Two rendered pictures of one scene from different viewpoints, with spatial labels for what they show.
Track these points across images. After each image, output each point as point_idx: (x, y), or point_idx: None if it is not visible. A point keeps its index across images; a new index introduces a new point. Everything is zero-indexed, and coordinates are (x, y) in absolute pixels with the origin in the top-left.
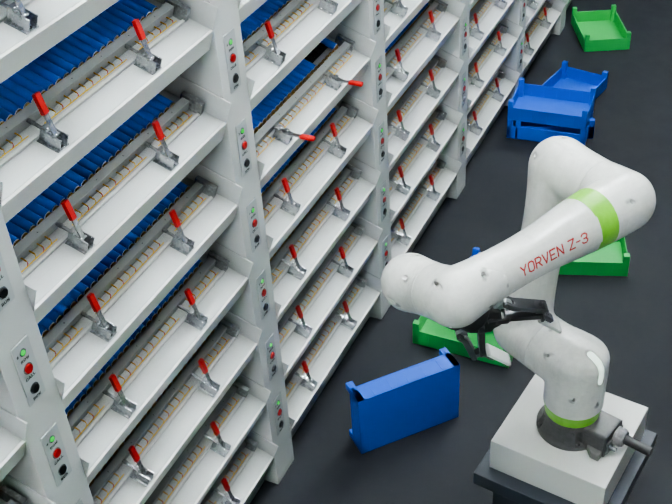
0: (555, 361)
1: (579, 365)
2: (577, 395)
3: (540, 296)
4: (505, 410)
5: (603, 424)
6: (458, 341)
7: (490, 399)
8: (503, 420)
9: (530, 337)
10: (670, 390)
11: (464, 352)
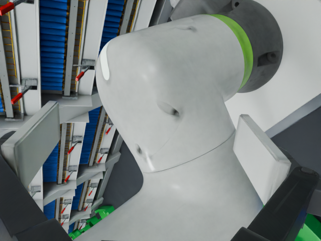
0: (161, 89)
1: (124, 57)
2: (174, 28)
3: (120, 224)
4: (307, 153)
5: (188, 13)
6: (315, 234)
7: (315, 169)
8: (315, 145)
9: (188, 167)
10: None
11: (315, 222)
